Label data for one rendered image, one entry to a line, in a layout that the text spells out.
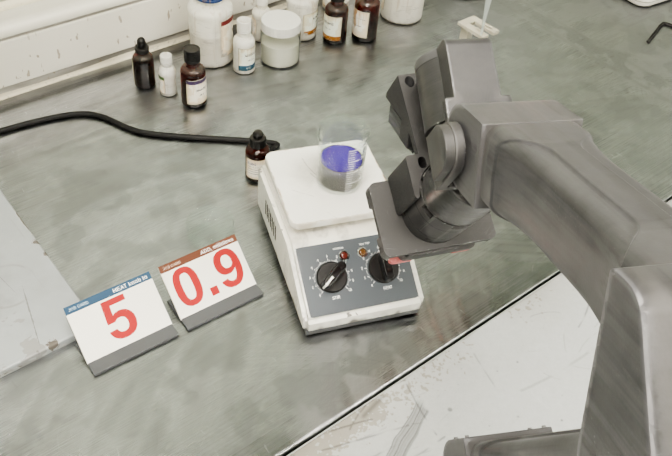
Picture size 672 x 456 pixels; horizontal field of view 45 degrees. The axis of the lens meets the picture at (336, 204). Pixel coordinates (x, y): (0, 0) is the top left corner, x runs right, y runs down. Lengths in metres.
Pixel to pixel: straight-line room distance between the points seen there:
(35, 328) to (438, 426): 0.40
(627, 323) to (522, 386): 0.50
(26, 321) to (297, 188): 0.30
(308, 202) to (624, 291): 0.54
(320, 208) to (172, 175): 0.24
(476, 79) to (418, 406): 0.34
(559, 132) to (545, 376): 0.40
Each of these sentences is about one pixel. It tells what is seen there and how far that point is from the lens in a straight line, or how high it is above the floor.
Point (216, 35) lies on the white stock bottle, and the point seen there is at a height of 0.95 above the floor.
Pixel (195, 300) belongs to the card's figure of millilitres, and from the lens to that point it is 0.85.
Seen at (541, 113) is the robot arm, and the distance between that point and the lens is 0.53.
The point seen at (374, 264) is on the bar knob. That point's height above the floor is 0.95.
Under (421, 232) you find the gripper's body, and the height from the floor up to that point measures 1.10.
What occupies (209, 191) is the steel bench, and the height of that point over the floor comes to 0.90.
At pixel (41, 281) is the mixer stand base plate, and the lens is 0.90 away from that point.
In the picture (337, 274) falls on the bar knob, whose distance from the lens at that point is 0.81.
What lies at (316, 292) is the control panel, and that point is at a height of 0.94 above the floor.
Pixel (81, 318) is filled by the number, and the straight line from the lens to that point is 0.83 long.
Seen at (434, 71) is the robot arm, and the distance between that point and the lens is 0.62.
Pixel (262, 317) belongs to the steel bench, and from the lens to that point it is 0.85.
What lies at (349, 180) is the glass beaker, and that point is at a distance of 0.84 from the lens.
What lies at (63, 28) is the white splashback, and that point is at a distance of 1.15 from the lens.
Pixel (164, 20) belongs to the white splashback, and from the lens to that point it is 1.22.
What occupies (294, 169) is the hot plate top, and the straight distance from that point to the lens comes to 0.88.
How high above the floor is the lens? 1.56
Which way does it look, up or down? 43 degrees down
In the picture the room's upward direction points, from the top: 6 degrees clockwise
